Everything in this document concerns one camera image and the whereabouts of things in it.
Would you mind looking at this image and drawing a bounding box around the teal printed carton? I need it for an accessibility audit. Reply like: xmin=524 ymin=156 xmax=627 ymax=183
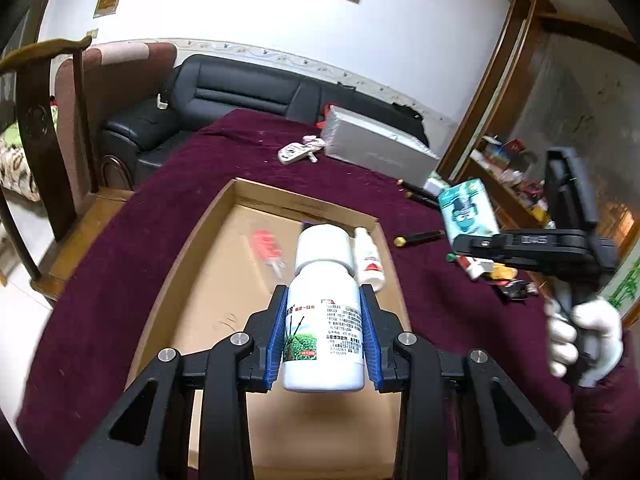
xmin=437 ymin=178 xmax=501 ymax=252

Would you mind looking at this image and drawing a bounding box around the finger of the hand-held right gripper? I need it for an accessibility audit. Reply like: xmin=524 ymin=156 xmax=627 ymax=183
xmin=452 ymin=233 xmax=507 ymax=262

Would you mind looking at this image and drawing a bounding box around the bamboo print panel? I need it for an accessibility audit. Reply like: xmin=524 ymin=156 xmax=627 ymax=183
xmin=600 ymin=254 xmax=640 ymax=322

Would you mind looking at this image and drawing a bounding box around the red white packet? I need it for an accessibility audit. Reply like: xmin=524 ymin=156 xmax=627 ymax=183
xmin=447 ymin=254 xmax=494 ymax=281

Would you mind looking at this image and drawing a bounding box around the person's right hand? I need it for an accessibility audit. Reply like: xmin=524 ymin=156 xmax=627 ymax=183
xmin=545 ymin=297 xmax=625 ymax=388

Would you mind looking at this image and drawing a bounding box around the small white bottle red label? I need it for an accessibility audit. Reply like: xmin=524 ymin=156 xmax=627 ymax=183
xmin=351 ymin=227 xmax=387 ymax=292

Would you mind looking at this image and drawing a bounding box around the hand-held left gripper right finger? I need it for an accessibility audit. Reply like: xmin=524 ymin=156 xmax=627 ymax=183
xmin=359 ymin=284 xmax=583 ymax=480

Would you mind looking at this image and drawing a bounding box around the large white labelled bottle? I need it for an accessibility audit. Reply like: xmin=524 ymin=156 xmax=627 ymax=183
xmin=282 ymin=224 xmax=366 ymax=393

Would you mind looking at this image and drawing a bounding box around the black pen gold tip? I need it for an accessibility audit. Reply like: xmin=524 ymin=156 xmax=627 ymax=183
xmin=405 ymin=191 xmax=442 ymax=209
xmin=393 ymin=230 xmax=446 ymax=247
xmin=397 ymin=178 xmax=441 ymax=197

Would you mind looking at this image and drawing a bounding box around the cluttered wooden shelf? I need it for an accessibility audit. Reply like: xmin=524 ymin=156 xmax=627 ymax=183
xmin=452 ymin=132 xmax=557 ymax=231

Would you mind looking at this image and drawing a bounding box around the dark wooden chair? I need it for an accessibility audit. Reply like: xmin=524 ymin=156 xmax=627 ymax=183
xmin=0 ymin=36 xmax=136 ymax=306

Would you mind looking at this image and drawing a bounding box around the white remote control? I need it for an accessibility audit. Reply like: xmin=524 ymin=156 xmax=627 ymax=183
xmin=278 ymin=142 xmax=310 ymax=165

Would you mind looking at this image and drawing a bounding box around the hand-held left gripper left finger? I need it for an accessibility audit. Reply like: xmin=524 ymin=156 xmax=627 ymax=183
xmin=65 ymin=285 xmax=291 ymax=480

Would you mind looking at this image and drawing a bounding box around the black leather sofa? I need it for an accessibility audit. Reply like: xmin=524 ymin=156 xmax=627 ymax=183
xmin=101 ymin=54 xmax=431 ymax=191

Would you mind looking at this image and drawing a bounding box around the small pink white item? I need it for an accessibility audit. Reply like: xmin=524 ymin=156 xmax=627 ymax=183
xmin=302 ymin=136 xmax=326 ymax=163

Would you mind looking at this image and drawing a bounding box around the long silver box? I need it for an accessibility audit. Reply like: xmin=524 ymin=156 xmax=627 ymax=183
xmin=320 ymin=105 xmax=441 ymax=181

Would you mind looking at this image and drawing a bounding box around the floral blanket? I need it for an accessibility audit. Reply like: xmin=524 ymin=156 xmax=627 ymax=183
xmin=0 ymin=105 xmax=59 ymax=204

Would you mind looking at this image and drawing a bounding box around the shallow cardboard box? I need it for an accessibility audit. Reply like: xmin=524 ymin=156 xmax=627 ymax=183
xmin=125 ymin=177 xmax=411 ymax=480

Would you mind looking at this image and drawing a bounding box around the maroon pink armchair cover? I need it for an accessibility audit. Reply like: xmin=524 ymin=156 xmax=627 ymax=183
xmin=54 ymin=41 xmax=179 ymax=196

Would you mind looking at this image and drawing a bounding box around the wooden door frame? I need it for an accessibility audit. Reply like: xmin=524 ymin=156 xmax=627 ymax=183
xmin=440 ymin=0 xmax=636 ymax=181

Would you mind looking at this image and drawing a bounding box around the black red small packet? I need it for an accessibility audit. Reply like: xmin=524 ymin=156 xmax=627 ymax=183
xmin=500 ymin=280 xmax=539 ymax=302

